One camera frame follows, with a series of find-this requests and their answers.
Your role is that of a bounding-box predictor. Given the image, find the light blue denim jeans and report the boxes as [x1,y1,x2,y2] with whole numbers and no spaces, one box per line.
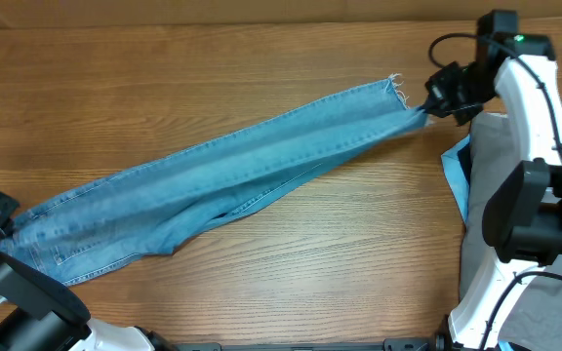
[0,78,427,286]

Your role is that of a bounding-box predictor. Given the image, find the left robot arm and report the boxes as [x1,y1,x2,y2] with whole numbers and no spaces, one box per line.
[0,192,176,351]

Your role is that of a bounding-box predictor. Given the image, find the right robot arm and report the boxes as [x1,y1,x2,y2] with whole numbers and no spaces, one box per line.
[383,10,562,350]

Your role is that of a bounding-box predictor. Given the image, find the light blue garment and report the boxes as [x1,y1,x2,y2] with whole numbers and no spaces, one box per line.
[441,136,471,222]

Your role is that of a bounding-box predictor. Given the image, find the grey trousers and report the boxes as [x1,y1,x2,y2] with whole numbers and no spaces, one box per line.
[450,113,562,350]

